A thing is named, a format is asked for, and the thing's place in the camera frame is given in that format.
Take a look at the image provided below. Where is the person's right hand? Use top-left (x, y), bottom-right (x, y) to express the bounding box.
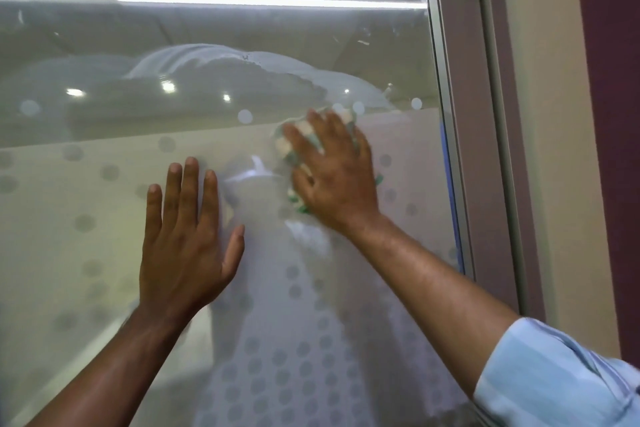
top-left (281, 109), bottom-right (379, 238)

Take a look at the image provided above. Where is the person's left hand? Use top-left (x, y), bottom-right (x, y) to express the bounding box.
top-left (138, 156), bottom-right (246, 323)

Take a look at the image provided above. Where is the white green cleaning cloth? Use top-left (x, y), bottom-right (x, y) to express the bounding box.
top-left (270, 106), bottom-right (386, 215)

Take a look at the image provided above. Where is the person's left forearm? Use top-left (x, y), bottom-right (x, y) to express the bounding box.
top-left (24, 303), bottom-right (202, 427)

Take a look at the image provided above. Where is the person's right forearm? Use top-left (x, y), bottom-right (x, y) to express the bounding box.
top-left (344, 213), bottom-right (522, 413)

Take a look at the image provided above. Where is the frosted dotted glass door panel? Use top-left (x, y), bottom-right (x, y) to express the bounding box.
top-left (0, 0), bottom-right (476, 427)

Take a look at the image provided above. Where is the blue edge strip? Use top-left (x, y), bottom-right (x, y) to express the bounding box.
top-left (439, 122), bottom-right (465, 275)

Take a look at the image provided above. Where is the mauve door jamb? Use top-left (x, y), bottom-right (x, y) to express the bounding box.
top-left (433, 0), bottom-right (547, 325)

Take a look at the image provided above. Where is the light blue shirt sleeve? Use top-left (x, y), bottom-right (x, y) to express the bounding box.
top-left (472, 317), bottom-right (640, 427)

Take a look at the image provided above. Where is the silver aluminium glass frame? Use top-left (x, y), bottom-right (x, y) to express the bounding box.
top-left (419, 0), bottom-right (477, 285)

